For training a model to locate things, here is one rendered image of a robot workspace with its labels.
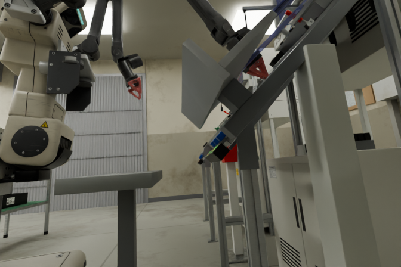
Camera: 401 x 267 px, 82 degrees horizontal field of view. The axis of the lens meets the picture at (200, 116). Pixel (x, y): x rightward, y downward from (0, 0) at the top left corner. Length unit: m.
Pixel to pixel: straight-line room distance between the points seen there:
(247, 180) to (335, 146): 0.24
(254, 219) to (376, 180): 0.36
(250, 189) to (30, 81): 0.84
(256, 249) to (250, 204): 0.10
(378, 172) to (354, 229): 0.36
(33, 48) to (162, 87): 4.06
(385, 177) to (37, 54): 1.20
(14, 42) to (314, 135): 1.02
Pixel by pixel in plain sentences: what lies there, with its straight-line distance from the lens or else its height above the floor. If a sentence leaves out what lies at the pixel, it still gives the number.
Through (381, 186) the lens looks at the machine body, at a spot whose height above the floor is 0.52.
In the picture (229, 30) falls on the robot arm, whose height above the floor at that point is 1.12.
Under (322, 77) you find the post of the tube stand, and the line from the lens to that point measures 0.49.
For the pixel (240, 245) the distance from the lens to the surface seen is 1.78.
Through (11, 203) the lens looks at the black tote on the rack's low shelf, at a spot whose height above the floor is 0.38.
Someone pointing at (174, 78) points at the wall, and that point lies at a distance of 5.06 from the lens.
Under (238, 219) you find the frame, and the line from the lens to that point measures 1.39.
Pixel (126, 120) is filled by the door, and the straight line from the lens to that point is 4.83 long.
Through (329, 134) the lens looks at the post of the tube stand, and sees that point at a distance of 0.46.
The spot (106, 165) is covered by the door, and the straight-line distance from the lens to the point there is 4.82.
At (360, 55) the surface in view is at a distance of 1.24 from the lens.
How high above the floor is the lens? 0.61
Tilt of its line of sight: 12 degrees up
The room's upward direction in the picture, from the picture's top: 4 degrees counter-clockwise
